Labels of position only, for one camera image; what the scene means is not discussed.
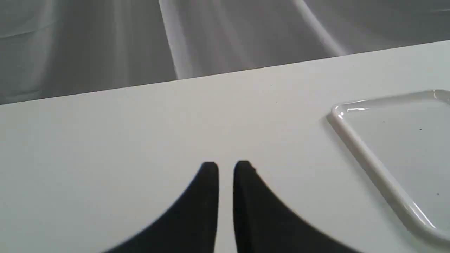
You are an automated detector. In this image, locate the white rectangular plastic tray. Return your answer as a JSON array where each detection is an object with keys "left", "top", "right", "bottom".
[{"left": 330, "top": 89, "right": 450, "bottom": 246}]

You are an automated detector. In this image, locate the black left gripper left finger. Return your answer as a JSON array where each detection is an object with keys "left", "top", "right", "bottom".
[{"left": 108, "top": 162, "right": 220, "bottom": 253}]

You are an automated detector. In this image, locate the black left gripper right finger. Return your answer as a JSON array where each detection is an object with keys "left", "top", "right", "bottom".
[{"left": 233, "top": 161, "right": 355, "bottom": 253}]

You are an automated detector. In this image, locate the grey backdrop cloth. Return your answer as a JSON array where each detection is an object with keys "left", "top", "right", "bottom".
[{"left": 0, "top": 0, "right": 449, "bottom": 104}]

